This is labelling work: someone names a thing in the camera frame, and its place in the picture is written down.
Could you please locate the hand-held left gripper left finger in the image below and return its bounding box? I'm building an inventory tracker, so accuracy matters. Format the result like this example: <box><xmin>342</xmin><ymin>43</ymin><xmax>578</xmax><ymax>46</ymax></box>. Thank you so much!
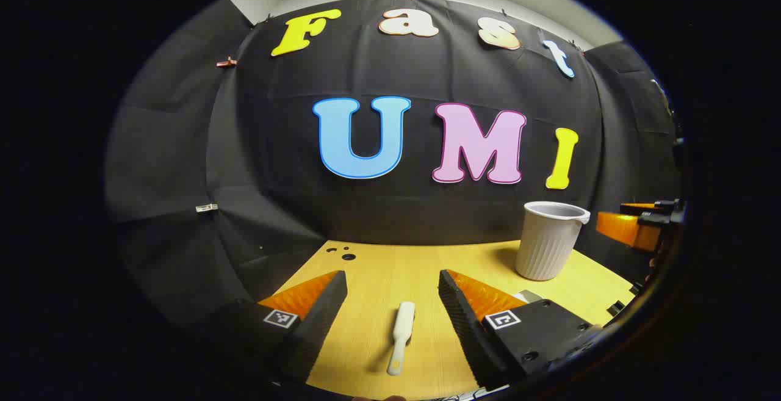
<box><xmin>204</xmin><ymin>270</ymin><xmax>348</xmax><ymax>386</ymax></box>

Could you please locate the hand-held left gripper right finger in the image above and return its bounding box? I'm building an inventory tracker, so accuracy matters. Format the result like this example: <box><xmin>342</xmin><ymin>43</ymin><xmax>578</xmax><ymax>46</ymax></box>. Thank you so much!
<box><xmin>438</xmin><ymin>269</ymin><xmax>605</xmax><ymax>391</ymax></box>

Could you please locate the wooden desktop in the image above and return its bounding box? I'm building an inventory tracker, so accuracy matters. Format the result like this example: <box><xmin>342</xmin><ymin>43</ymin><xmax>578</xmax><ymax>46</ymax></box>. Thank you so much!
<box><xmin>268</xmin><ymin>240</ymin><xmax>635</xmax><ymax>400</ymax></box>

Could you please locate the black backdrop cloth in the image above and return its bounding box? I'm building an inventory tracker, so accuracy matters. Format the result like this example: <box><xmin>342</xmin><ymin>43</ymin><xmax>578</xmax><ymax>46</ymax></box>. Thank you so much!
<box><xmin>107</xmin><ymin>0</ymin><xmax>683</xmax><ymax>353</ymax></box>

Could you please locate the white ribbed garbage bin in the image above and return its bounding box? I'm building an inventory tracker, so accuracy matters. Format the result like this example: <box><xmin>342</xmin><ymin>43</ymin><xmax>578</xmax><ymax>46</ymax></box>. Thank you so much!
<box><xmin>516</xmin><ymin>201</ymin><xmax>591</xmax><ymax>282</ymax></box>

